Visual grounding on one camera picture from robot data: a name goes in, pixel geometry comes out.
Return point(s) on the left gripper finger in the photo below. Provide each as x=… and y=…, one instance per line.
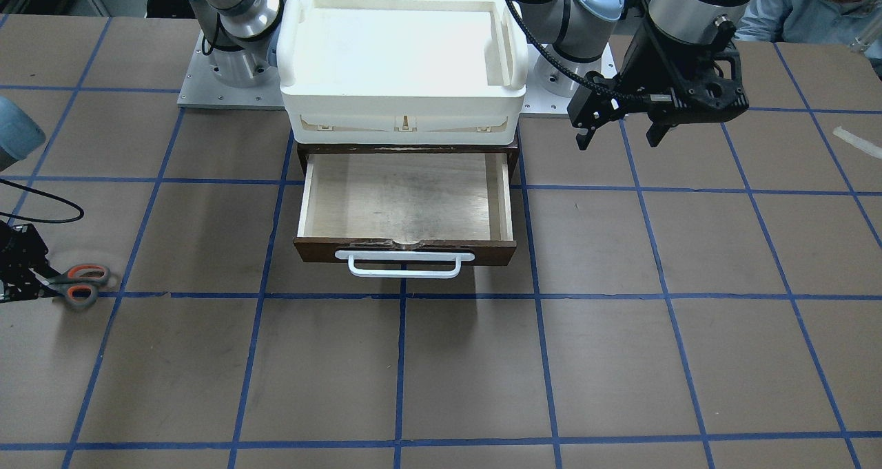
x=656, y=133
x=584, y=137

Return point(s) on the dark brown drawer cabinet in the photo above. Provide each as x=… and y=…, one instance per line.
x=511, y=151

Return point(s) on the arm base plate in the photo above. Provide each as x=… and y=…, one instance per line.
x=229, y=80
x=548, y=92

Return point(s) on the person in blue shirt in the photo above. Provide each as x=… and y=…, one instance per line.
x=806, y=21

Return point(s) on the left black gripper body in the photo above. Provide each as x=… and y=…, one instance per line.
x=654, y=59

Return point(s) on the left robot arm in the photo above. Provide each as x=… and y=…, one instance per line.
x=578, y=30

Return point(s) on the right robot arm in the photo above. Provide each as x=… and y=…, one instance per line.
x=230, y=25

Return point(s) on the wooden drawer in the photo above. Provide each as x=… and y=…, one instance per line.
x=443, y=207

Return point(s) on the white plastic tray box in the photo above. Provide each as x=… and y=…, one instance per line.
x=402, y=72

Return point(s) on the orange grey scissors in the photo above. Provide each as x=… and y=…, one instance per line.
x=80, y=285

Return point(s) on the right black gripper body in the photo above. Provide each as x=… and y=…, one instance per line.
x=15, y=257

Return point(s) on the white drawer handle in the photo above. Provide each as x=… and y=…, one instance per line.
x=404, y=262

